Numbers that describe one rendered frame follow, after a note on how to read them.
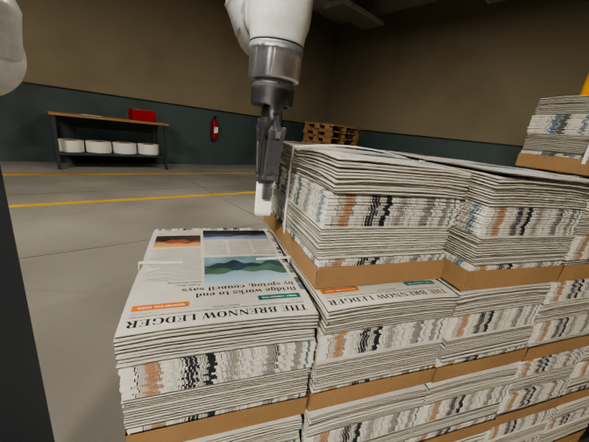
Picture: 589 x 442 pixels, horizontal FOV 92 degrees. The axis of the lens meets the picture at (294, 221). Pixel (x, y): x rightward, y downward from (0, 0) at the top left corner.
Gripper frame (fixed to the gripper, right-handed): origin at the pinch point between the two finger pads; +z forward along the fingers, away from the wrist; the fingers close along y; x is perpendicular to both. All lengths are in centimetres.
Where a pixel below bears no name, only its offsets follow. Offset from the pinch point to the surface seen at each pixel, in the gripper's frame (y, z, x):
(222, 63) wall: 713, -138, -48
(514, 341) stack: -18, 29, -60
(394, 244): -13.3, 4.6, -22.2
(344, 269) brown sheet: -14.2, 8.8, -12.0
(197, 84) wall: 691, -83, 5
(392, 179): -14.1, -7.4, -17.8
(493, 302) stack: -18, 16, -47
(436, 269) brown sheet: -13.8, 10.2, -33.7
